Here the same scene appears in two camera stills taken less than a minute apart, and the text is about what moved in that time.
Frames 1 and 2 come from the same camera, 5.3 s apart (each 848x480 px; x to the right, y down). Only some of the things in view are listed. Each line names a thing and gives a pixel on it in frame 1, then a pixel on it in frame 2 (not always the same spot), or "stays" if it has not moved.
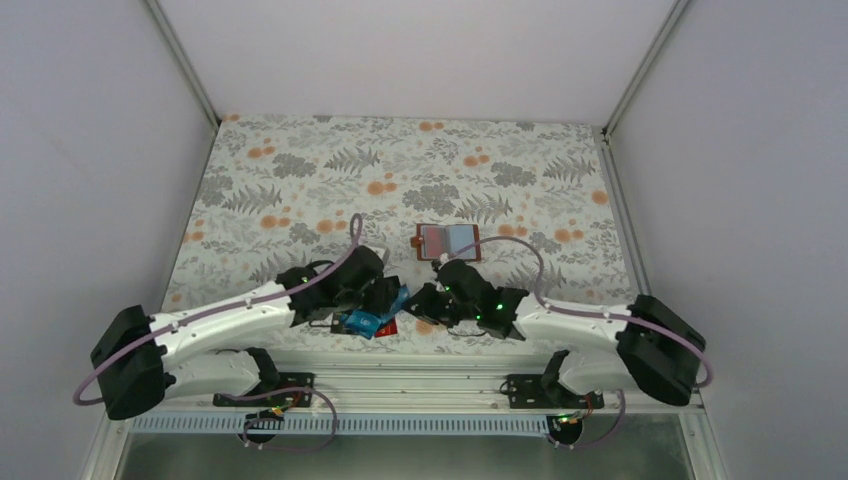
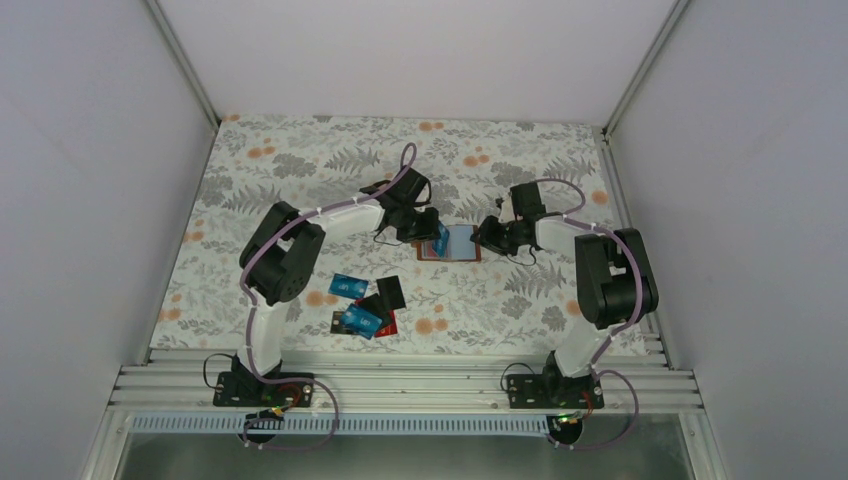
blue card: (403, 294) to (440, 245)
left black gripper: (382, 298) to (428, 232)
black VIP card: (337, 324) stays
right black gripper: (425, 308) to (488, 237)
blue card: (362, 323) stays
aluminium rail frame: (425, 382) stays
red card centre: (387, 327) stays
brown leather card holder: (432, 240) stays
